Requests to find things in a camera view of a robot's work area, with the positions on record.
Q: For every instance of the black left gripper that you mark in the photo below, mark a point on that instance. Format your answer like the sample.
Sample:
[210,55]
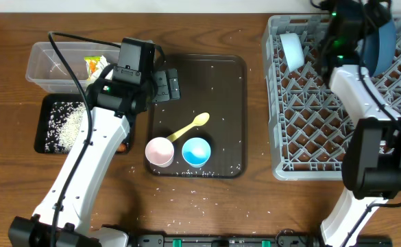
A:
[168,85]

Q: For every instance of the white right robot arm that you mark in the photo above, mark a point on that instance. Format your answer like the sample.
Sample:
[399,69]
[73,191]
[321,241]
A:
[360,43]

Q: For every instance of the black waste tray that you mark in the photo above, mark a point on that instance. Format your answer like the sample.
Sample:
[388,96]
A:
[47,103]

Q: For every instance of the orange carrot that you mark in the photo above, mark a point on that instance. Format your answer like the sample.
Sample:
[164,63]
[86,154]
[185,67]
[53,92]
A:
[122,148]

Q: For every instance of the clear plastic waste bin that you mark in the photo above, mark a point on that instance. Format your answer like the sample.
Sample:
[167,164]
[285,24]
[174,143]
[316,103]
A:
[46,70]

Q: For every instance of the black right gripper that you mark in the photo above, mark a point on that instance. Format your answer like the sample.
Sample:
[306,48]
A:
[328,64]

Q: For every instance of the dark brown serving tray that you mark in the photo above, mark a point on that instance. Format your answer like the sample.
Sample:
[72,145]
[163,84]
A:
[214,84]

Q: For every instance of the yellow plastic spoon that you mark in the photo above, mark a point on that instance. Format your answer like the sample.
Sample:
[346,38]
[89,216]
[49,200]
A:
[199,120]

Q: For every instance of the light blue bowl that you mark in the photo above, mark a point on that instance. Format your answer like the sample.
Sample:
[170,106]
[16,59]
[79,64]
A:
[293,51]

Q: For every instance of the yellow green snack wrapper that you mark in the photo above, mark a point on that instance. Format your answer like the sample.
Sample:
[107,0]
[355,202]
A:
[95,65]

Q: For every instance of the dark blue plate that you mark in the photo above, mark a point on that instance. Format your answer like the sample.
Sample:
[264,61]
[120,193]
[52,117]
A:
[379,49]

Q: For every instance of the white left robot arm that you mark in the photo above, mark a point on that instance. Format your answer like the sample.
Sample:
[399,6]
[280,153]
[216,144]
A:
[63,217]

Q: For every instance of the blue cup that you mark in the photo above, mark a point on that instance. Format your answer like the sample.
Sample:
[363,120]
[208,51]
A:
[196,152]

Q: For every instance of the white rice pile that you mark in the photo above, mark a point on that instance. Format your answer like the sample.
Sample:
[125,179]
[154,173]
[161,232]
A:
[63,125]

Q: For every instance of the pink cup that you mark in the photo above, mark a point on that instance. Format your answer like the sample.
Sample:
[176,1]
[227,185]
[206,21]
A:
[160,152]

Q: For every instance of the black rail with green clips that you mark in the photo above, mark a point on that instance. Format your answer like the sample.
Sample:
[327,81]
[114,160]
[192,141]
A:
[220,241]

